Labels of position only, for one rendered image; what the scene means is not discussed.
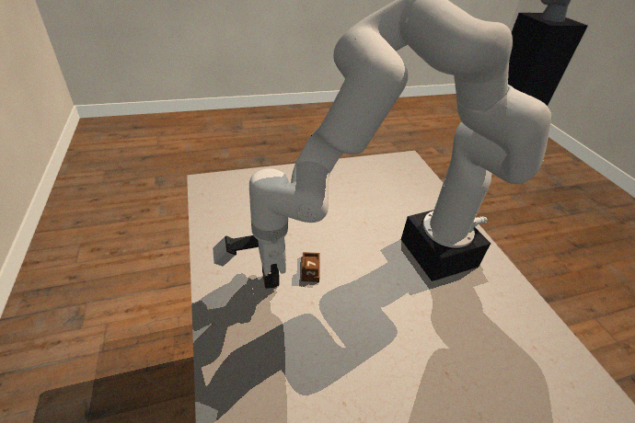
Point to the brown wooden tray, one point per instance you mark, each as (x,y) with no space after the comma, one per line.
(312,256)

